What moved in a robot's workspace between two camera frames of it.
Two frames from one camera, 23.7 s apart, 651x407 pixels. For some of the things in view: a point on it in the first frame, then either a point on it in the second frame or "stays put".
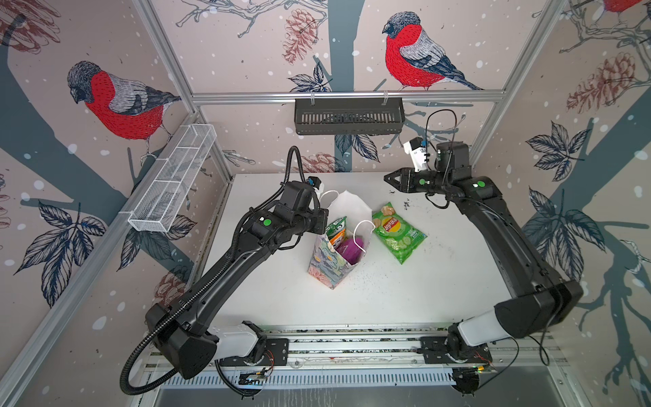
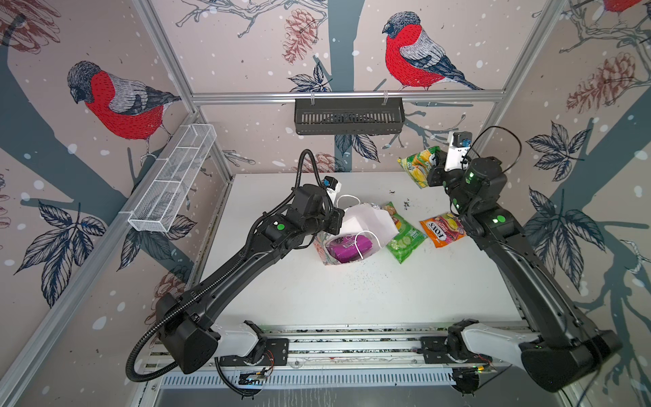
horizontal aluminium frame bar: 348,96 stays put
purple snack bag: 350,251 stays put
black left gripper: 322,214 -> 336,214
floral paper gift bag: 336,254 -> 364,220
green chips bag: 396,233 stays put
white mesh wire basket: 159,205 stays put
